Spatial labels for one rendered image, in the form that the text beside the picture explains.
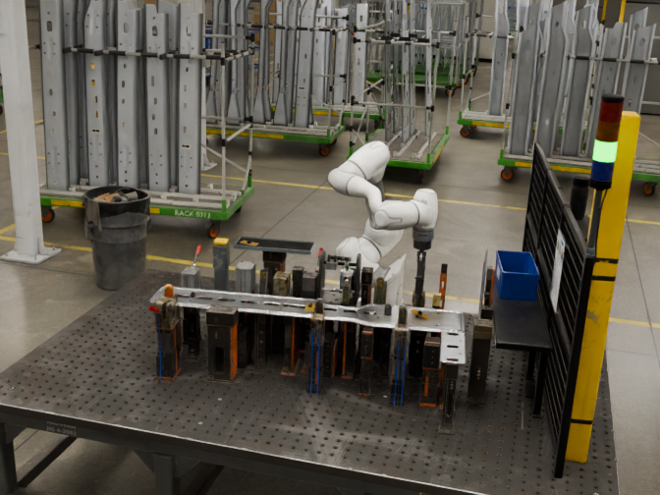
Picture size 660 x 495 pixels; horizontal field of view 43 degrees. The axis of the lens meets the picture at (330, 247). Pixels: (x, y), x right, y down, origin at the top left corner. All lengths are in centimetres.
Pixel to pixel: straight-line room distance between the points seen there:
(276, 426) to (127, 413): 60
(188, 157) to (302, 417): 485
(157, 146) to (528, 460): 552
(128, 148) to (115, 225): 191
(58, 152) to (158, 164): 91
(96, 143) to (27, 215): 132
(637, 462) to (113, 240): 387
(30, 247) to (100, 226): 115
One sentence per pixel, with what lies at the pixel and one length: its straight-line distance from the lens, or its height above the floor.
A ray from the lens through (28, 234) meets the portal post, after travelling 733.
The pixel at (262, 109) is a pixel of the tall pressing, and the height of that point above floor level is 50.
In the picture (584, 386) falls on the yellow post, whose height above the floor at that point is 101.
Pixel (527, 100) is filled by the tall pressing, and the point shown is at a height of 95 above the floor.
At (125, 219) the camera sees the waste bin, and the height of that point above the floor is 59.
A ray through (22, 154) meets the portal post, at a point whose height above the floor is 88.
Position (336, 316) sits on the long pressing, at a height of 100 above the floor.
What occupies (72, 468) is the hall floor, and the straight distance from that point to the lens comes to 450.
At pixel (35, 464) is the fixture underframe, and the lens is 415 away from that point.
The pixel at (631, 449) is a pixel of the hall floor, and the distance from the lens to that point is 494.
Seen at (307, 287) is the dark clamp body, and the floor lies 103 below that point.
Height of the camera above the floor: 244
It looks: 19 degrees down
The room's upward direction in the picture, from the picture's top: 2 degrees clockwise
